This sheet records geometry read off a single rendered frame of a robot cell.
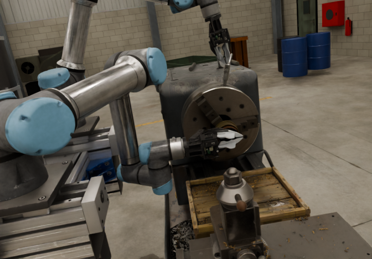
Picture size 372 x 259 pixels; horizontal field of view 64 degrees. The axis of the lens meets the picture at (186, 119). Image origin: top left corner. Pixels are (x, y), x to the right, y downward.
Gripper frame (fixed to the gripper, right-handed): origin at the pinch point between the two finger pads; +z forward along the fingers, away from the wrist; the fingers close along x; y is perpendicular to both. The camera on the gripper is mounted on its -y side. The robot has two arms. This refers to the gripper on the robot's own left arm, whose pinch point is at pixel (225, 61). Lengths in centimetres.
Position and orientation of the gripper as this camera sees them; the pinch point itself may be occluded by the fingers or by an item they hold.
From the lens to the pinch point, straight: 135.7
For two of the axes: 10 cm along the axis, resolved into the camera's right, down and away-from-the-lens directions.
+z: 3.2, 9.0, 2.8
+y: 0.7, 2.8, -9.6
